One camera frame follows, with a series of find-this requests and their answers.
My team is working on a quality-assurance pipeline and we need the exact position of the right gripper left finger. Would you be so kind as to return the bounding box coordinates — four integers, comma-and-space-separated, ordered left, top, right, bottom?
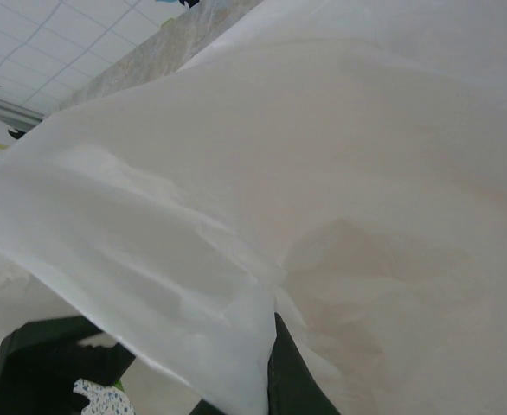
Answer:
0, 315, 136, 415

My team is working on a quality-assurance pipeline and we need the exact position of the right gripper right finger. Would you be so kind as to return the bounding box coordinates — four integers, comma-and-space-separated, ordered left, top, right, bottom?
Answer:
266, 313, 342, 415

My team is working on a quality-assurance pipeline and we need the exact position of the white plastic bag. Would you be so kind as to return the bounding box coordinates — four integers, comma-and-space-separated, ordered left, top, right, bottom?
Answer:
0, 0, 507, 415

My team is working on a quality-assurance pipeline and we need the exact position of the speckled round plate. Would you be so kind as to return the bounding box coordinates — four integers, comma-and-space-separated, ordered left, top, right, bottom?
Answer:
72, 378, 130, 415

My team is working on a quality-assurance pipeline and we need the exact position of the dolphin yellow ring sticker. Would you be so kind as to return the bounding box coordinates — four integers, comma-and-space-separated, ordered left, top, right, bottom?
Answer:
0, 116, 28, 150

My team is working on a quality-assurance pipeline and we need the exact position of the aluminium frame post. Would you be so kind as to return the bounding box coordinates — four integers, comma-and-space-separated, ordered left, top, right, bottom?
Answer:
0, 94, 47, 129

